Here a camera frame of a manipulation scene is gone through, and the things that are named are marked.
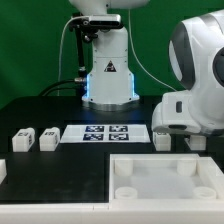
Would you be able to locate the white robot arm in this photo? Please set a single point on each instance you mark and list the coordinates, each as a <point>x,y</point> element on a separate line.
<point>196,55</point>

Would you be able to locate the white sheet with AprilTags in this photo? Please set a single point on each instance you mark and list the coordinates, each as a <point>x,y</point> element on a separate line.
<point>118,133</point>

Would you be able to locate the white left obstacle block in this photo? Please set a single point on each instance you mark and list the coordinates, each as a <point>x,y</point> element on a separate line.
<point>3,171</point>

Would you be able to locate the white front obstacle rail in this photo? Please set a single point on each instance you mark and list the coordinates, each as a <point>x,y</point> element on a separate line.
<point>117,212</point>

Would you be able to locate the black camera on stand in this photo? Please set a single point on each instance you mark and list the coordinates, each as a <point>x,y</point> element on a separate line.
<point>86,28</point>

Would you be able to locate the white square tabletop part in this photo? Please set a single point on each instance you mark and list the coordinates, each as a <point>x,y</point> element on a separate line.
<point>164,176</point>

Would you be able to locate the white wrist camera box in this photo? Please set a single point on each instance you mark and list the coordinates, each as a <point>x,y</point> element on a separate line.
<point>172,115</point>

